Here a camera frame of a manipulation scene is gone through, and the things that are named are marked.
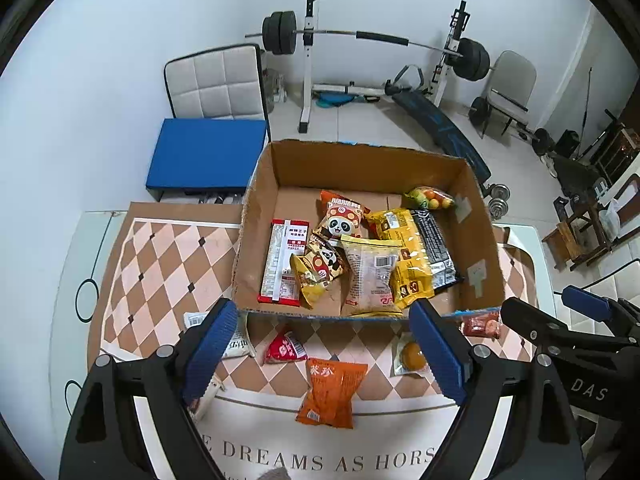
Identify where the white quilted chair with blue cushion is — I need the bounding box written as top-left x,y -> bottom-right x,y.
145,42 -> 271,202

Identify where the red white long snack packet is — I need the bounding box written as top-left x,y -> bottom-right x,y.
258,219 -> 309,307

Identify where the brown red snack packet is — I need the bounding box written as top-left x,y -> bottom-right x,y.
461,311 -> 501,339

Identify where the black dumbbell on floor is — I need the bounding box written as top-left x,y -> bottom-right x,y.
518,128 -> 554,156

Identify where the white quilted chair right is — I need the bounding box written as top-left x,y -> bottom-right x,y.
584,259 -> 640,306

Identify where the clear yellow bread packet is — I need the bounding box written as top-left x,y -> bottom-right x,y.
341,235 -> 402,316

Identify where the grey fuzzy clothing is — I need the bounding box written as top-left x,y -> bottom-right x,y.
257,467 -> 291,480

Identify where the white grey snack packet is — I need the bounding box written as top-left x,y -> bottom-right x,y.
182,310 -> 257,361

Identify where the yellow black large snack bag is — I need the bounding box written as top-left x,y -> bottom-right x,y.
366,208 -> 462,310

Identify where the yellow panda snack bag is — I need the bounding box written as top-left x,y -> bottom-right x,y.
290,233 -> 347,309

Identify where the colourful candy bag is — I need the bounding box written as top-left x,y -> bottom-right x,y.
405,185 -> 456,210

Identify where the white squat rack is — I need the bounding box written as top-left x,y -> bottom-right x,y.
294,0 -> 470,133

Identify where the orange round pastry packet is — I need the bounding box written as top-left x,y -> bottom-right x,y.
390,332 -> 430,378

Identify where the chrome dumbbell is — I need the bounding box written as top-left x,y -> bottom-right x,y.
488,198 -> 509,221
483,183 -> 511,202

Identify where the barbell with black plates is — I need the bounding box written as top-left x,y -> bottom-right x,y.
244,8 -> 493,83

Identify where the orange panda crisps bag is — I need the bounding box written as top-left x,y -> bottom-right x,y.
314,190 -> 370,244

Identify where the cardboard milk carton box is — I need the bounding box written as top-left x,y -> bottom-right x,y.
232,138 -> 507,322

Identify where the orange snack bag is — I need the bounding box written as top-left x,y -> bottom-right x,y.
296,358 -> 368,429

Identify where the grey folding chair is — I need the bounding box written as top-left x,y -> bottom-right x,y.
469,50 -> 537,139

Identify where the black sit-up bench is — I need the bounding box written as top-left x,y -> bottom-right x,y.
384,65 -> 491,197

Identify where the small red triangular snack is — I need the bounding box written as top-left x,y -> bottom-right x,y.
262,330 -> 308,364

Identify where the small wooden stool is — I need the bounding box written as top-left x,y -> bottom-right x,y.
542,221 -> 582,270

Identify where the checkered table mat with text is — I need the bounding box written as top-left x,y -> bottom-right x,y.
86,201 -> 557,480

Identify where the white Franzzi cookie packet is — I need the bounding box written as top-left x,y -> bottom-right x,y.
189,375 -> 224,422

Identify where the dark wooden chair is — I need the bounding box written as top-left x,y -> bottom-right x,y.
570,172 -> 639,271

